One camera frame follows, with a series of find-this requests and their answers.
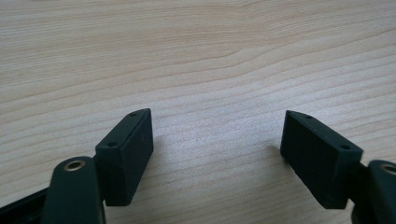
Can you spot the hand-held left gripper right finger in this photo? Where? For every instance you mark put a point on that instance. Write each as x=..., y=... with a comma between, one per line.
x=317, y=161

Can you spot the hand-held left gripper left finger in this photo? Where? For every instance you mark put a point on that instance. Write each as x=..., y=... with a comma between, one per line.
x=124, y=161

